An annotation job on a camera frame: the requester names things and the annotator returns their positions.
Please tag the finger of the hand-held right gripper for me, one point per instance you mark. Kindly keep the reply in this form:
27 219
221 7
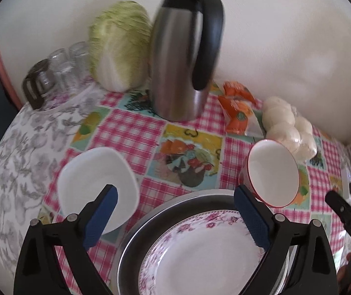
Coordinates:
338 206

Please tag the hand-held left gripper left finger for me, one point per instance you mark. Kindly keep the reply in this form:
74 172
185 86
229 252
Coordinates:
101 215

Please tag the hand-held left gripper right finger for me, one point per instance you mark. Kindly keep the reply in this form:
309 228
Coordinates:
252 218

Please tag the stainless steel plate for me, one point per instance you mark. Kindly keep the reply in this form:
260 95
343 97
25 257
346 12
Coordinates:
138 233

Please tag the white square plate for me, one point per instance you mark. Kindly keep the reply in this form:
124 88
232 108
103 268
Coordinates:
92 172

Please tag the red floral bowl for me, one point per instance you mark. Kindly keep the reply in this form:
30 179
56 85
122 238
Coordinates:
273 172

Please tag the round floral plate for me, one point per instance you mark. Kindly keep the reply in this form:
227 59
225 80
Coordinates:
200 261

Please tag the person's right hand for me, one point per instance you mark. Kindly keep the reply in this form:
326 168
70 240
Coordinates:
349 267

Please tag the white power strip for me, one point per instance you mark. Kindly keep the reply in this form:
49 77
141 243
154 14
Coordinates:
345 178

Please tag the pink checked tablecloth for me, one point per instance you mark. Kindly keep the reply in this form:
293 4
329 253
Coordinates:
132 129

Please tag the bag of steamed buns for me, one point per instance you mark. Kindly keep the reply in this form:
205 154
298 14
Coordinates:
286 129

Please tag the grey floral table cover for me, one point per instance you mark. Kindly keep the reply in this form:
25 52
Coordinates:
18 159

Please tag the orange and clear snack packet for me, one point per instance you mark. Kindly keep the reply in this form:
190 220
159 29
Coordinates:
240 116

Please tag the clear drinking glass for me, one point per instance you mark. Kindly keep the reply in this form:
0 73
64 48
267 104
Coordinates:
79 53
58 60
66 80

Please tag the dark banded glass jug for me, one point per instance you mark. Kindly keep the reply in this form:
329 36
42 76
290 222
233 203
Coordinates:
35 83

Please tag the stainless steel thermos jug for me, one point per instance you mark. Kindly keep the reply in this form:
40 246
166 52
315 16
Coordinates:
178 67

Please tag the napa cabbage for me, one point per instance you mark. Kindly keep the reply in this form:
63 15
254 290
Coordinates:
117 46

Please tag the pink board edge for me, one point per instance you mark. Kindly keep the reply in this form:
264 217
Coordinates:
3 73

